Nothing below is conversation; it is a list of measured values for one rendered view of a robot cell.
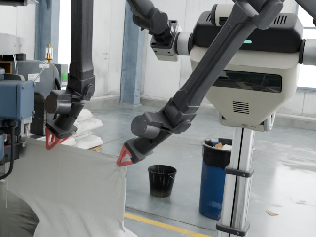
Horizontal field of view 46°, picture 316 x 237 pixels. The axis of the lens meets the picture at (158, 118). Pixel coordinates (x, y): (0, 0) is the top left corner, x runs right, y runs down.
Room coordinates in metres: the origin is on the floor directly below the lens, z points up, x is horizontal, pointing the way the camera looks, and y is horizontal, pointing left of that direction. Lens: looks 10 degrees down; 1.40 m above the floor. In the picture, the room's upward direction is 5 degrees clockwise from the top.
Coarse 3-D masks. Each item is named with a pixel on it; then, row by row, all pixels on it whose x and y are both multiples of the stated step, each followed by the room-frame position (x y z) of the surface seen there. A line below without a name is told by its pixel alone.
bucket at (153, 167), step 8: (152, 168) 3.74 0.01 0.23; (160, 168) 3.78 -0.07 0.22; (168, 168) 3.76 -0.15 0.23; (152, 176) 3.54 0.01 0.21; (160, 176) 3.51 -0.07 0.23; (168, 176) 3.49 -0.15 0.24; (152, 184) 3.56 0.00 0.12; (160, 184) 3.52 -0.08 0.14; (168, 184) 3.54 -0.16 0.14; (152, 192) 3.57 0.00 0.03; (160, 192) 3.53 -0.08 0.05; (168, 192) 3.56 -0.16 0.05
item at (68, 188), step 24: (24, 168) 1.26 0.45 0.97; (48, 168) 1.21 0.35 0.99; (72, 168) 1.17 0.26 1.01; (96, 168) 1.14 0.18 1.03; (120, 168) 1.10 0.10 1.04; (24, 192) 1.26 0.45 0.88; (48, 192) 1.21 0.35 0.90; (72, 192) 1.17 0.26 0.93; (96, 192) 1.13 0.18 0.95; (120, 192) 1.10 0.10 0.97; (48, 216) 1.17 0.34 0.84; (72, 216) 1.15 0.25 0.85; (96, 216) 1.13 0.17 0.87; (120, 216) 1.10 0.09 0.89
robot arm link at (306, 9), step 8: (248, 0) 0.86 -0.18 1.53; (256, 0) 0.84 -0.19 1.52; (264, 0) 0.82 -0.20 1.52; (280, 0) 0.84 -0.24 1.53; (296, 0) 0.92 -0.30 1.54; (304, 0) 0.92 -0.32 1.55; (312, 0) 0.93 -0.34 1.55; (256, 8) 0.84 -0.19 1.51; (304, 8) 0.97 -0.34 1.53; (312, 8) 0.96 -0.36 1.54; (312, 16) 1.01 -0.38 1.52
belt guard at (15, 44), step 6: (0, 36) 0.88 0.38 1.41; (6, 36) 0.90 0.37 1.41; (12, 36) 0.96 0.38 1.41; (18, 36) 1.10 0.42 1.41; (0, 42) 0.88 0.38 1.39; (6, 42) 0.90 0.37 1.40; (12, 42) 0.97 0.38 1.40; (18, 42) 1.10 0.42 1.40; (24, 42) 1.28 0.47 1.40; (0, 48) 0.88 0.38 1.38; (6, 48) 0.90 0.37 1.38; (12, 48) 0.97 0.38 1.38; (18, 48) 1.10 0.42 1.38; (24, 48) 1.29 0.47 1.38; (0, 54) 0.88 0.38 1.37; (6, 54) 0.90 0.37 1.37; (12, 54) 0.97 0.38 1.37
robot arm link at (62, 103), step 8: (88, 88) 1.15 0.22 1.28; (48, 96) 1.12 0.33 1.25; (56, 96) 1.10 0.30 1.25; (64, 96) 1.12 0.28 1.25; (72, 96) 1.14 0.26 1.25; (80, 96) 1.16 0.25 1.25; (88, 96) 1.17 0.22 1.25; (48, 104) 1.11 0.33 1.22; (56, 104) 1.10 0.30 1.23; (64, 104) 1.12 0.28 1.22; (48, 112) 1.11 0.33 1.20; (56, 112) 1.11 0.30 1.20; (64, 112) 1.13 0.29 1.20
